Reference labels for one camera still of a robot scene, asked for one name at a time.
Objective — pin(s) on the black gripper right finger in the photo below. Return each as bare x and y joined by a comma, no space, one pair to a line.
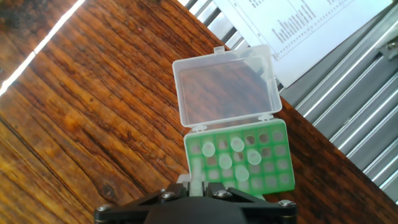
267,214

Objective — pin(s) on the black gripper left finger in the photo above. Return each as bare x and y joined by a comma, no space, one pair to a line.
124,214

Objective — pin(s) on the brown wooden board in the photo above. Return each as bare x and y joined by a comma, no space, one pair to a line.
93,124

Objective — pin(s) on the white printed paper sheet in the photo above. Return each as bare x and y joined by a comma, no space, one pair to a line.
311,46

